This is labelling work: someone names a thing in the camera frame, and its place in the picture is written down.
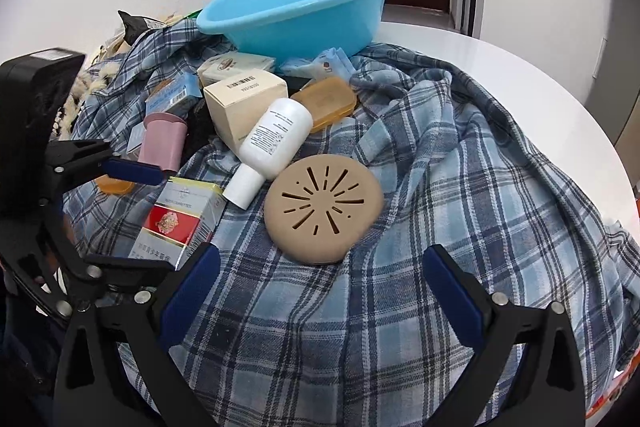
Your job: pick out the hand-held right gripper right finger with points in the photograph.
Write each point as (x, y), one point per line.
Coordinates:
(452, 294)

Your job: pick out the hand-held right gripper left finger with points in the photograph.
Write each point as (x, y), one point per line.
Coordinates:
(187, 297)

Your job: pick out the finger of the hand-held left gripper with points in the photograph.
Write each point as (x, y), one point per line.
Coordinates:
(135, 171)
(125, 264)

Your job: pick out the amber soap box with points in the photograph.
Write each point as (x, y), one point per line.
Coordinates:
(115, 186)
(325, 104)

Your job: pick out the red white cigarette box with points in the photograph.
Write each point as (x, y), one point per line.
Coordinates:
(175, 222)

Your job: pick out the beige box with barcode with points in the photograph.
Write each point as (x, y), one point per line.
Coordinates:
(230, 107)

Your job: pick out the white lotion bottle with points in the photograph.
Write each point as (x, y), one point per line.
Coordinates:
(275, 132)

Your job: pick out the tan round perforated disc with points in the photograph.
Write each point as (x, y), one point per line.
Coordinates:
(325, 212)

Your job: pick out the blue plastic basin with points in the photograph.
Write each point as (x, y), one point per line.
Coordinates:
(300, 7)

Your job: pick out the yellow container with green rim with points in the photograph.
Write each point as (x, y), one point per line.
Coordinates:
(195, 13)

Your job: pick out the grey blue cigarette box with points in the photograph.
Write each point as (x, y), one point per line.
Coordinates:
(135, 142)

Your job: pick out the pink plastic cup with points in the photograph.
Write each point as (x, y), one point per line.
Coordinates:
(162, 142)

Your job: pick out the black white furry crochet piece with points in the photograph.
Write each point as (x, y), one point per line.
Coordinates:
(85, 97)

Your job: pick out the light blue barcode box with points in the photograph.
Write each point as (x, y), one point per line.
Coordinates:
(172, 94)

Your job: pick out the blue plaid shirt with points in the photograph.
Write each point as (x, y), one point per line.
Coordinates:
(425, 207)

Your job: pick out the black plastic bag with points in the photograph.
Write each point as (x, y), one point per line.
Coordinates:
(137, 27)

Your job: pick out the small cream box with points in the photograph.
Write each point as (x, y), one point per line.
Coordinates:
(235, 67)

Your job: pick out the light blue tissue packet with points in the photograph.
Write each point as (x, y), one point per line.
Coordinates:
(320, 64)

